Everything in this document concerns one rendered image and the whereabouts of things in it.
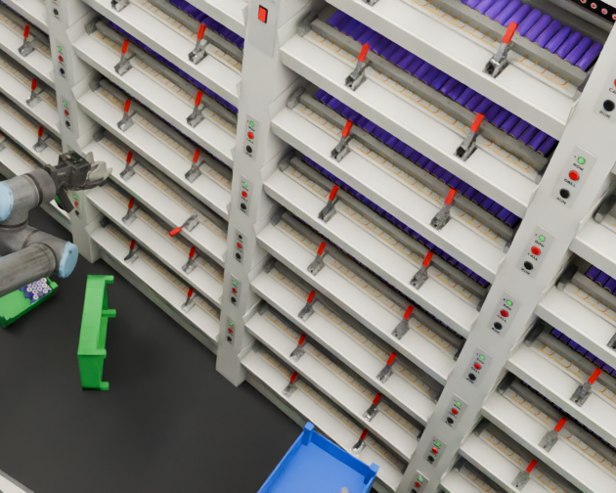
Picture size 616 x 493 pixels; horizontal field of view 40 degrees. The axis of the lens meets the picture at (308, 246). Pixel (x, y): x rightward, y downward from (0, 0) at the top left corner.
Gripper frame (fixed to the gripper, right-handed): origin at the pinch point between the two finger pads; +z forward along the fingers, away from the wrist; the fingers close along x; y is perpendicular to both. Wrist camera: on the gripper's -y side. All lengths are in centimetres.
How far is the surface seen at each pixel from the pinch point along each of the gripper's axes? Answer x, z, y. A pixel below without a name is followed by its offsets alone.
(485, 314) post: -113, -2, 37
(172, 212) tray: -18.8, 10.4, -7.1
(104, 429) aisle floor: -33, -17, -69
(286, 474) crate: -95, -22, -21
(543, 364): -128, 3, 31
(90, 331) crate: -14, -10, -47
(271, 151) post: -51, -1, 38
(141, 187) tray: -5.4, 10.6, -6.9
